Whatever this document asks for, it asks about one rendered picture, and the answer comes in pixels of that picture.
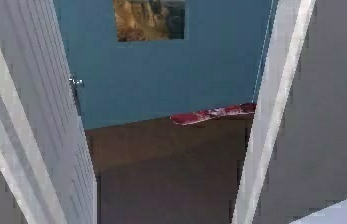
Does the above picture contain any red patterned cloth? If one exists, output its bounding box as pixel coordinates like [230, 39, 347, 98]
[169, 102, 258, 127]

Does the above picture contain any framed brown landscape picture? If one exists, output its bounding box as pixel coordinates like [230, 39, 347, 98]
[112, 0, 187, 43]

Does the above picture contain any white room door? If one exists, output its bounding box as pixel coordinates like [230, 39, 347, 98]
[0, 0, 99, 224]

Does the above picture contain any silver door handle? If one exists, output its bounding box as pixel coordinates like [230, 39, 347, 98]
[68, 76, 85, 89]

